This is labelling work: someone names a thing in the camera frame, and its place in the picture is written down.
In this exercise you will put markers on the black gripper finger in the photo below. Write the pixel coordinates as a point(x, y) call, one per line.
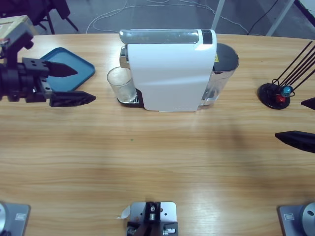
point(310, 103)
point(300, 140)

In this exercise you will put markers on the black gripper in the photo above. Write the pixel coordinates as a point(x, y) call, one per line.
point(22, 83)

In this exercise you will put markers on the clear drinking glass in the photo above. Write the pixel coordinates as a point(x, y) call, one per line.
point(119, 78)

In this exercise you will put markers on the white capsule coffee machine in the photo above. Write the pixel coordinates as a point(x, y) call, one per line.
point(167, 73)

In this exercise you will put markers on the blue coffee capsule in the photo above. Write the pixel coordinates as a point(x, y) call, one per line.
point(286, 90)

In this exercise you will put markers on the red coffee capsule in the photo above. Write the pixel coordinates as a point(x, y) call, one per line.
point(280, 98)

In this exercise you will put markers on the teal plastic tray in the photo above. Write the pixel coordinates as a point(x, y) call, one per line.
point(61, 83)

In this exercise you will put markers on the black capsule holder with rods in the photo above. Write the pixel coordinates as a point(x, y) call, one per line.
point(268, 94)

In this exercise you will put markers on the black chair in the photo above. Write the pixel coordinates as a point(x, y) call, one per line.
point(59, 7)

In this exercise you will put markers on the wooden crate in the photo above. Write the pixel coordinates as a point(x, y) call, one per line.
point(12, 19)

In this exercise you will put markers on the white paper tag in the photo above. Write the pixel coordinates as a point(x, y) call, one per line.
point(125, 212)

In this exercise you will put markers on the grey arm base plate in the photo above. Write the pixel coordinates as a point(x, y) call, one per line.
point(14, 218)
point(297, 218)

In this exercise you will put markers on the white metal frame leg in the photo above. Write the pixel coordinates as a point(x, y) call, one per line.
point(217, 14)
point(280, 17)

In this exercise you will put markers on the white mount with dark post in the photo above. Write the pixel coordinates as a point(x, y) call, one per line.
point(152, 216)

